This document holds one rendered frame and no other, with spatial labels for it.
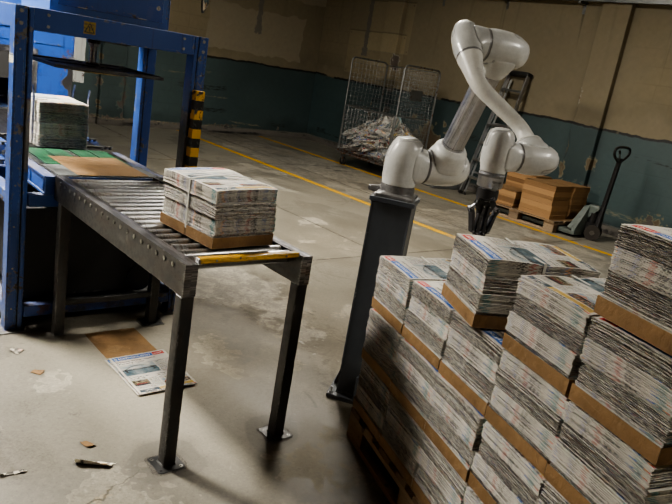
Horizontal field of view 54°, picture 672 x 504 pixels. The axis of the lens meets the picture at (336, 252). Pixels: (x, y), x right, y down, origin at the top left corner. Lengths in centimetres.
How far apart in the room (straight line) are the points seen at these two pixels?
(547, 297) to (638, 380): 35
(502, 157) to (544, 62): 782
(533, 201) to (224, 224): 660
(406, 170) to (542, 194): 580
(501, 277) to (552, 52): 818
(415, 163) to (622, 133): 663
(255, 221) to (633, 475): 157
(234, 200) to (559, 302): 125
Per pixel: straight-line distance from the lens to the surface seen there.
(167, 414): 255
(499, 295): 206
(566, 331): 178
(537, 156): 242
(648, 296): 159
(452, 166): 302
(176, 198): 267
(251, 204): 253
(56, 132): 424
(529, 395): 191
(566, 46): 1000
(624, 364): 164
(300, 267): 259
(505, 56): 277
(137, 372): 328
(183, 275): 232
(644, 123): 932
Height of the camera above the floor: 152
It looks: 15 degrees down
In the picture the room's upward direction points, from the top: 10 degrees clockwise
